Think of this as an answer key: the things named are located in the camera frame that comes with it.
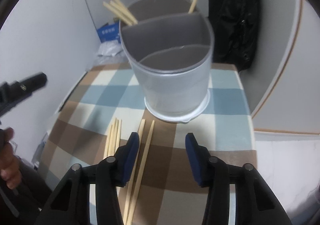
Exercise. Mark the blue cardboard box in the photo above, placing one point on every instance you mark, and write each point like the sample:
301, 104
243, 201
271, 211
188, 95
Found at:
108, 32

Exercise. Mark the checkered tablecloth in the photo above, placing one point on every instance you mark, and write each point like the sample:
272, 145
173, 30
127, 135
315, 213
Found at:
100, 104

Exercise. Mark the dark grey cloth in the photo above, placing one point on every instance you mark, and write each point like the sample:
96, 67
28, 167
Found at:
32, 185

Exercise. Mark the grey divided utensil holder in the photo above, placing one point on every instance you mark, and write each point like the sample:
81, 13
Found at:
175, 89

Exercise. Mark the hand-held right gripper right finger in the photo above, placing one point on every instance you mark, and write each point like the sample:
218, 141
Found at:
197, 160

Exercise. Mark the crumpled white plastic bag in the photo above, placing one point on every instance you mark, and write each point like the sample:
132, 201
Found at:
110, 48

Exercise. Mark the person's left hand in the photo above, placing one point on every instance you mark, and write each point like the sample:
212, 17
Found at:
8, 160

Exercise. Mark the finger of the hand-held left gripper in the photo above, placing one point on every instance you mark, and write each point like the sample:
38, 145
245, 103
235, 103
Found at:
10, 106
32, 82

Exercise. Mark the white cabinet with wood trim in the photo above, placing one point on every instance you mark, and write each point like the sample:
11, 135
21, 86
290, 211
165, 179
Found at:
287, 64

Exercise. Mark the clear plastic container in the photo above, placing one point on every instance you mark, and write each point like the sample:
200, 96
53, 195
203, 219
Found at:
41, 148

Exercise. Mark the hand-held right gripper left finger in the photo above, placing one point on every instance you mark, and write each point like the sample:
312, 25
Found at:
130, 157

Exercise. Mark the black hanging bag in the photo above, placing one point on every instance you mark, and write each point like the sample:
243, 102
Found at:
235, 14

